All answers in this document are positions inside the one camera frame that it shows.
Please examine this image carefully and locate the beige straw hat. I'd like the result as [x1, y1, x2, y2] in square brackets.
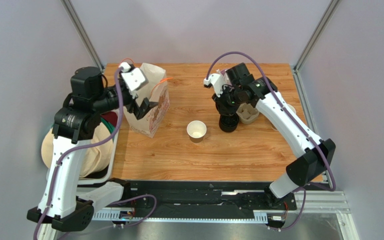
[41, 119, 114, 179]

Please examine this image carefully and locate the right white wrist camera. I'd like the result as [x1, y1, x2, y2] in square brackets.
[203, 73, 226, 96]

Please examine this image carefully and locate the right aluminium frame post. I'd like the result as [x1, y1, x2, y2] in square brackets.
[293, 0, 341, 73]

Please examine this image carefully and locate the stack of black lids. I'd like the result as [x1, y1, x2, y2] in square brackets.
[219, 114, 240, 133]

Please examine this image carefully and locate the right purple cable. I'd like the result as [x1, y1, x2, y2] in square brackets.
[205, 51, 337, 232]

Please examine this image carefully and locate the single brown paper cup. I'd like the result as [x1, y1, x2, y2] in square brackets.
[186, 120, 207, 143]

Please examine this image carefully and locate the left aluminium frame post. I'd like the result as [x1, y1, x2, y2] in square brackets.
[61, 0, 105, 71]

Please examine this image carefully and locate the lower pulp cup carrier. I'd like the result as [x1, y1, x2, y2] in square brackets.
[236, 103, 260, 125]

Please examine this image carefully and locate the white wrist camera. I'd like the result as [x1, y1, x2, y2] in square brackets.
[119, 61, 149, 99]
[203, 73, 226, 96]

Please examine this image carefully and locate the stack of paper cups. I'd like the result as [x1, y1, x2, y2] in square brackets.
[270, 104, 296, 131]

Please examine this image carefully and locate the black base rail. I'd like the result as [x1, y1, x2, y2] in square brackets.
[48, 179, 350, 231]

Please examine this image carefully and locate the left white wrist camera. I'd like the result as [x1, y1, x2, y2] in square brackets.
[119, 61, 149, 99]

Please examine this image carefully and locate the white paper takeout bag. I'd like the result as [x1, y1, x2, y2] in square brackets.
[119, 62, 170, 138]

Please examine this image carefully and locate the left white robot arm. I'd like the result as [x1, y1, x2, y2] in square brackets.
[27, 62, 157, 233]

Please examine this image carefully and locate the aluminium frame post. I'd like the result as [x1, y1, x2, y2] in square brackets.
[293, 0, 341, 73]
[61, 0, 105, 71]

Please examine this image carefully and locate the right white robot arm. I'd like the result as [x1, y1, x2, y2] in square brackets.
[203, 63, 336, 199]

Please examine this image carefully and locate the white plastic bin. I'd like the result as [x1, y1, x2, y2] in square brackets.
[46, 111, 121, 186]

